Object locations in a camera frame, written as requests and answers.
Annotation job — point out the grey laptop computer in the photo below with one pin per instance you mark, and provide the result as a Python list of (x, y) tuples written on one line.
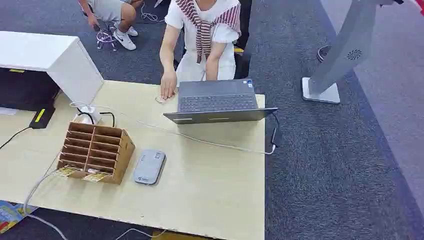
[(217, 99)]

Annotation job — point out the computer mouse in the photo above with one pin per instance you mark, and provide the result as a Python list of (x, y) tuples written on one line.
[(161, 99)]

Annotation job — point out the person's hand on mouse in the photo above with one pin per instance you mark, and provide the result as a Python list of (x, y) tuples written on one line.
[(167, 85)]

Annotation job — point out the person seated at desk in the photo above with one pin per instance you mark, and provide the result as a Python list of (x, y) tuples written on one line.
[(202, 39)]

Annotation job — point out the wooden slotted card box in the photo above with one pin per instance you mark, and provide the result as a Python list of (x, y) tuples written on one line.
[(96, 152)]

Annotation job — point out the white round device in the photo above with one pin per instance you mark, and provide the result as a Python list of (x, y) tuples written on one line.
[(86, 116)]

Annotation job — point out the yellow card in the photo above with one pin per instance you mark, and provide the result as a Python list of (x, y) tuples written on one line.
[(67, 171), (96, 176)]

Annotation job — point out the stool with metal base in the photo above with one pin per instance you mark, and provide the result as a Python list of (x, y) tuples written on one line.
[(106, 35)]

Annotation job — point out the crouching person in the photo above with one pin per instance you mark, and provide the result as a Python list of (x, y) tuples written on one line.
[(111, 20)]

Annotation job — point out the grey kiosk stand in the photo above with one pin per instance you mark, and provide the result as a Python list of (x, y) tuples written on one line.
[(344, 49)]

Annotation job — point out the white cabinet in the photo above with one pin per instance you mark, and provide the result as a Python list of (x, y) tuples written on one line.
[(66, 63)]

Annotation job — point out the black box with yellow label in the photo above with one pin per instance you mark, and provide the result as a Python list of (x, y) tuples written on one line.
[(42, 116)]

